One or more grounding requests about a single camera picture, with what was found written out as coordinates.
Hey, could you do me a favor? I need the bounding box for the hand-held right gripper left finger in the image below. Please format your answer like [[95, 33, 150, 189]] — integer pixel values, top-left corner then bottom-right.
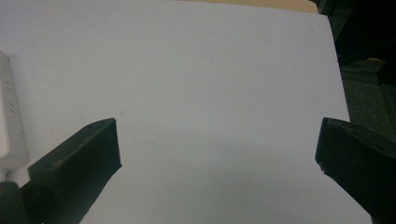
[[21, 118, 122, 224]]

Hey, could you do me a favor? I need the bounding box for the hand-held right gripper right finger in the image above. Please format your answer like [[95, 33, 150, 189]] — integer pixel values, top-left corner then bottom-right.
[[315, 117, 396, 224]]

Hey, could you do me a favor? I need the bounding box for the white power strip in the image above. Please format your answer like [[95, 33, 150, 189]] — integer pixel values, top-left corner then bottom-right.
[[0, 50, 30, 171]]

